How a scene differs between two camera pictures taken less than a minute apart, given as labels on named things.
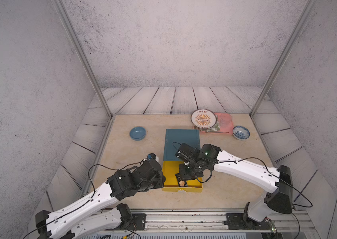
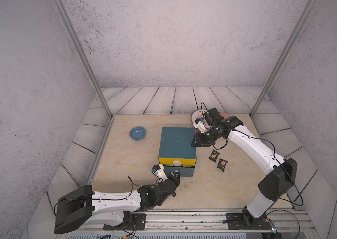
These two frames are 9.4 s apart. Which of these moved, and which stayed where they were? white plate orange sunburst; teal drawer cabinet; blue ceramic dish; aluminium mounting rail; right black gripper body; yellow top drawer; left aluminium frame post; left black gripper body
Moved: right black gripper body; left black gripper body; teal drawer cabinet; yellow top drawer
Stayed: aluminium mounting rail; blue ceramic dish; white plate orange sunburst; left aluminium frame post
